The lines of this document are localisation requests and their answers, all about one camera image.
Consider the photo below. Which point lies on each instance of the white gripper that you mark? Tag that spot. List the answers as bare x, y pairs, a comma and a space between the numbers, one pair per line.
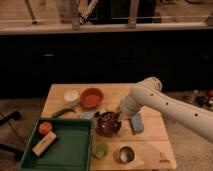
128, 107

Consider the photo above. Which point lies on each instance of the dark grapes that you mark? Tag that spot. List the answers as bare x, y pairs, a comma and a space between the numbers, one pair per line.
107, 117

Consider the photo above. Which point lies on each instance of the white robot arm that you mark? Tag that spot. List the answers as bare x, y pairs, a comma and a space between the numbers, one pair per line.
148, 92

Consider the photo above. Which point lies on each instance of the purple bowl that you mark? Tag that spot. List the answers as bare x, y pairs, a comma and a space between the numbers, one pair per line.
108, 129

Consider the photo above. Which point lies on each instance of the orange bowl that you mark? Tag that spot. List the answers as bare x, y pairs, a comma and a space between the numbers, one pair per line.
91, 97

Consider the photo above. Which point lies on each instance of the blue sponge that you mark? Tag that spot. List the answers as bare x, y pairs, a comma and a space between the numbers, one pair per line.
136, 123

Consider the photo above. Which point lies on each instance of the wooden table board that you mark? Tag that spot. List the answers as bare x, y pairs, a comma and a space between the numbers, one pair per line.
148, 150

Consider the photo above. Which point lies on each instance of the pale blue cloth piece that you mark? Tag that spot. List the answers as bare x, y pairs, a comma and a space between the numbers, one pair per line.
87, 115

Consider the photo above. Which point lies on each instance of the metal cup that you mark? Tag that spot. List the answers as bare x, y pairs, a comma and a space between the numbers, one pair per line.
126, 154

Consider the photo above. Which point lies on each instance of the green small cup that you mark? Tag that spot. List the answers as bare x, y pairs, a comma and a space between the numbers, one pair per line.
100, 150

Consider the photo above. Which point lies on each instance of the green cucumber toy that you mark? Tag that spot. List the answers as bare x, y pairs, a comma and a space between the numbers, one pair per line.
62, 111

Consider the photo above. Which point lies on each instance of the green plastic tray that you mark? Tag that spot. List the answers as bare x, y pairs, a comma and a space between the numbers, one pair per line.
70, 151

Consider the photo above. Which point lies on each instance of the wooden block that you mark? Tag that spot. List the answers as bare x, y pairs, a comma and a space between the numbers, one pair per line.
44, 143

